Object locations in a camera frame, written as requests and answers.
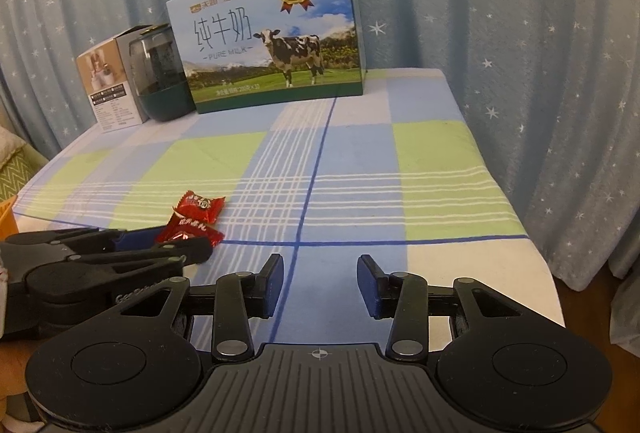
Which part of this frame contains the green zigzag cushion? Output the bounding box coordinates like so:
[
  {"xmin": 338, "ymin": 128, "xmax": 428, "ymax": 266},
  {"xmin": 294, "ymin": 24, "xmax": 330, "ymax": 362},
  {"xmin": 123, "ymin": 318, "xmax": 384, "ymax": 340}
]
[{"xmin": 0, "ymin": 148, "xmax": 48, "ymax": 204}]

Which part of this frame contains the white pillow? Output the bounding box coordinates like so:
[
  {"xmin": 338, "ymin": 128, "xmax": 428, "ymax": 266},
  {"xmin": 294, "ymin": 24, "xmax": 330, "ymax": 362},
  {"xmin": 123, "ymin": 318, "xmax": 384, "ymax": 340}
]
[{"xmin": 0, "ymin": 128, "xmax": 26, "ymax": 164}]

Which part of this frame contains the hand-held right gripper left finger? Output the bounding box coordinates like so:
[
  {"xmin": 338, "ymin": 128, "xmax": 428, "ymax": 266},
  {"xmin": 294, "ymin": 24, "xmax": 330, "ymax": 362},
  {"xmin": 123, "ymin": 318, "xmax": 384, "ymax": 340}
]
[{"xmin": 116, "ymin": 255, "xmax": 285, "ymax": 362}]

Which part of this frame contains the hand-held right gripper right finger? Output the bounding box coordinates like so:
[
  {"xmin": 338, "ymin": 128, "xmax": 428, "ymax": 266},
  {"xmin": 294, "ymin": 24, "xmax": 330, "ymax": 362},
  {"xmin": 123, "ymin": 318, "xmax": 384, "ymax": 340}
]
[{"xmin": 357, "ymin": 255, "xmax": 526, "ymax": 361}]

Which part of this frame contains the grey appliance cardboard box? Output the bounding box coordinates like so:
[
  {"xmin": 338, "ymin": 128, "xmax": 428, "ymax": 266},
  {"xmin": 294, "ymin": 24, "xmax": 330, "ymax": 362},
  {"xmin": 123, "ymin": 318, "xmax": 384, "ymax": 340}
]
[{"xmin": 76, "ymin": 27, "xmax": 151, "ymax": 134}]

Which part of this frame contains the person's left hand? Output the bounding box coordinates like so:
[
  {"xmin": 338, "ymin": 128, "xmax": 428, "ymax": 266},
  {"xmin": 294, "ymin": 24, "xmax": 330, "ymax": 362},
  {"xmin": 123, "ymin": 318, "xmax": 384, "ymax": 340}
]
[{"xmin": 0, "ymin": 340, "xmax": 51, "ymax": 433}]

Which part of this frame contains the blue cow print milk carton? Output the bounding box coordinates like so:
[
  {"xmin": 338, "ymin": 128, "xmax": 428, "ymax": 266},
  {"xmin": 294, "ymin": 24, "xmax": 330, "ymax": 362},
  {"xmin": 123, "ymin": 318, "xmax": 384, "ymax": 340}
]
[{"xmin": 165, "ymin": 0, "xmax": 368, "ymax": 114}]

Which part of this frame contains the dark green blender jar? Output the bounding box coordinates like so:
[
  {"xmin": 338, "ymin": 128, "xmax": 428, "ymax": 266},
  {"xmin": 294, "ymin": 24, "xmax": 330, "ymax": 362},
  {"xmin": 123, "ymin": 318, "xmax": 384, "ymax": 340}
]
[{"xmin": 127, "ymin": 23, "xmax": 196, "ymax": 122}]

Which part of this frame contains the dark red wrapped candy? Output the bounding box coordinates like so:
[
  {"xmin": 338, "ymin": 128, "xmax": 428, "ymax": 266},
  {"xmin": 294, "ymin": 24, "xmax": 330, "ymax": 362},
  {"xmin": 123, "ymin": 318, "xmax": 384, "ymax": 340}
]
[{"xmin": 172, "ymin": 190, "xmax": 227, "ymax": 225}]

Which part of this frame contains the plaid blue green tablecloth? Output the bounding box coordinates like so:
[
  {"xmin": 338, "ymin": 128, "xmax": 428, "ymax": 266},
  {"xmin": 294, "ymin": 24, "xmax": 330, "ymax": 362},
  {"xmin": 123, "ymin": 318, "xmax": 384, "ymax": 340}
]
[{"xmin": 14, "ymin": 68, "xmax": 566, "ymax": 349}]

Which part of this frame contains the orange plastic basket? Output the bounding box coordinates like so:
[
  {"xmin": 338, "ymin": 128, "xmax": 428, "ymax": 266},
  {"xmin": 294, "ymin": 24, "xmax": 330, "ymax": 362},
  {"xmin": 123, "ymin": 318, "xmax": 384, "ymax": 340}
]
[{"xmin": 0, "ymin": 195, "xmax": 20, "ymax": 244}]

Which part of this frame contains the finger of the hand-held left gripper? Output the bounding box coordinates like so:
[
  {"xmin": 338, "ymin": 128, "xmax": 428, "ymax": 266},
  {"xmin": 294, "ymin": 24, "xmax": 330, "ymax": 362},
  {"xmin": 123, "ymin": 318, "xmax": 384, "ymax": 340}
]
[
  {"xmin": 2, "ymin": 227, "xmax": 166, "ymax": 259},
  {"xmin": 75, "ymin": 237, "xmax": 213, "ymax": 279}
]

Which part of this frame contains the small red candy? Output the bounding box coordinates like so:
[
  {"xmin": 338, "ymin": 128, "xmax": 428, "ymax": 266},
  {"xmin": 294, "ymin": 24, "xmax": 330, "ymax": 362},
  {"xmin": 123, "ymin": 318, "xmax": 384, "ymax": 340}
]
[{"xmin": 155, "ymin": 211, "xmax": 226, "ymax": 250}]

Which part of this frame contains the blue star print curtain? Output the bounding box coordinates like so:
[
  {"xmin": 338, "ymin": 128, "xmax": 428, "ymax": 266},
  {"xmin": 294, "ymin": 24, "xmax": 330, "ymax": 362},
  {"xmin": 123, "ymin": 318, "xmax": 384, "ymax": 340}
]
[{"xmin": 0, "ymin": 0, "xmax": 640, "ymax": 294}]

